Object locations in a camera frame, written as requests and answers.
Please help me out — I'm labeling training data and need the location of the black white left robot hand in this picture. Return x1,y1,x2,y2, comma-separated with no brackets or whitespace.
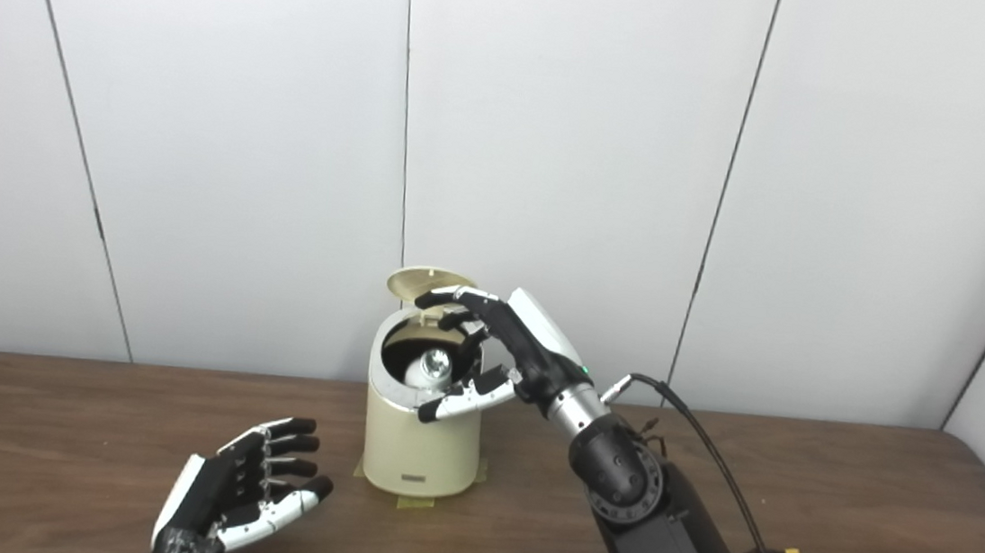
148,405,341,553

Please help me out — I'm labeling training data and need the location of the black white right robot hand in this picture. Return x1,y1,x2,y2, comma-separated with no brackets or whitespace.
403,277,602,440

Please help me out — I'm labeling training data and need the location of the small white plastic bottle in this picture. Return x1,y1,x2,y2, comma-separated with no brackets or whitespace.
403,345,455,393

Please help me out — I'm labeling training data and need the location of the cream round bin lid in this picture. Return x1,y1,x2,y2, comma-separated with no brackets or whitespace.
385,264,480,312

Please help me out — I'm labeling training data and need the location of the cream-colored cylindrical bin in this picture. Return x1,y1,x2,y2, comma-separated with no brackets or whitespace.
356,301,495,504

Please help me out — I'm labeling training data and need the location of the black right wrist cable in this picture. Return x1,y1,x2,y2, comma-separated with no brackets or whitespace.
588,370,821,553

